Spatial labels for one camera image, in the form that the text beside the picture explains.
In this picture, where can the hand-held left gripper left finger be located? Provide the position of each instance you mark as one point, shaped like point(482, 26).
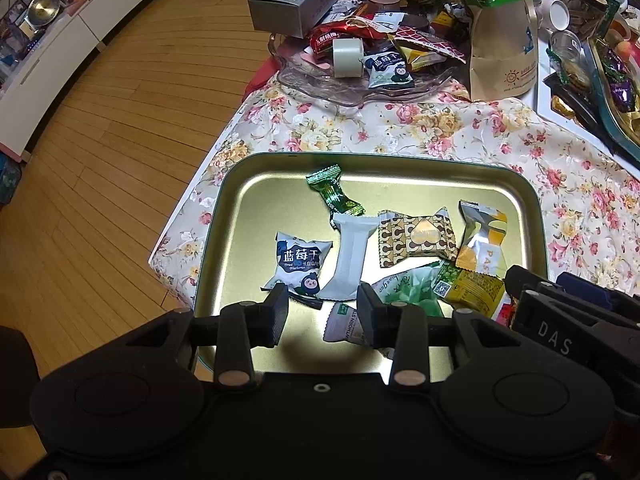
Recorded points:
point(276, 312)

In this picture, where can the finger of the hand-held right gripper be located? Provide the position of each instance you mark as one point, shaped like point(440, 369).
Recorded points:
point(582, 290)
point(525, 280)

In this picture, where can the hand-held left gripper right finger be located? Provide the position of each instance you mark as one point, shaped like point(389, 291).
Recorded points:
point(370, 312)

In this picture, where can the white strip snack packet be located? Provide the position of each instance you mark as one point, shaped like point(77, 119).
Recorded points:
point(342, 325)

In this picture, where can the red white snack packet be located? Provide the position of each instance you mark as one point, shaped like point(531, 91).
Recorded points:
point(505, 312)

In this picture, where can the green white snack packet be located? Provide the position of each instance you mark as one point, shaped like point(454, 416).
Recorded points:
point(410, 290)

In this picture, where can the blue white snack packet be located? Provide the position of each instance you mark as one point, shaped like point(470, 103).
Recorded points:
point(297, 267)

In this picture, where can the olive yellow snack packet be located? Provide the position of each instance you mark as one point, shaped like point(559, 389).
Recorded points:
point(470, 287)

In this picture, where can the grey snack bar packet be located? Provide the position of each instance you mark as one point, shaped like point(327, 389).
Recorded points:
point(350, 260)

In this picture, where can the brown heart-pattern candy packet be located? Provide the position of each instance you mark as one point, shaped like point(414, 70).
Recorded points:
point(417, 237)

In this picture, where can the gold tin tray teal rim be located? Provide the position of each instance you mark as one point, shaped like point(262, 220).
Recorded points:
point(260, 200)

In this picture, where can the dark green candy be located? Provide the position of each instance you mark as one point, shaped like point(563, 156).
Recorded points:
point(336, 192)

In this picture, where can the floral tablecloth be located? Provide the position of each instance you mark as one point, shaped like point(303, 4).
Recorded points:
point(400, 130)

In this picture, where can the teal gold candy tray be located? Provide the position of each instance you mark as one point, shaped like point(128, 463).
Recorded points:
point(617, 95)

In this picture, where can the small clear plastic jar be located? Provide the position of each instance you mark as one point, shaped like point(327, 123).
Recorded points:
point(569, 57)

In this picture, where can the clear glass dish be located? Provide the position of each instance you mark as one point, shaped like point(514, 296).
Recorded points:
point(310, 85)

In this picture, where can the large kraft paper bag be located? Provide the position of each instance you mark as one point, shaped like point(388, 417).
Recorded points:
point(500, 45)

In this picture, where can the small blue white packet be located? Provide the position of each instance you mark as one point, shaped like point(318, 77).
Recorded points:
point(389, 70)

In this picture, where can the clear tape roll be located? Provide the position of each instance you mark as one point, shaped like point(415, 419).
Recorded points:
point(349, 58)

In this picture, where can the glass jar of biscuits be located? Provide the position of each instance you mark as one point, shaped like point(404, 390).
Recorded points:
point(587, 7)

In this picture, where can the grey cardboard box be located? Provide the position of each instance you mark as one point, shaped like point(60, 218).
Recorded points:
point(290, 2)

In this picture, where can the white cabinet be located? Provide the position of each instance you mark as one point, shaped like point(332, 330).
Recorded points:
point(65, 50)

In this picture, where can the metal bowl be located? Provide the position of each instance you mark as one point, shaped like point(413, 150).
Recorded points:
point(45, 7)

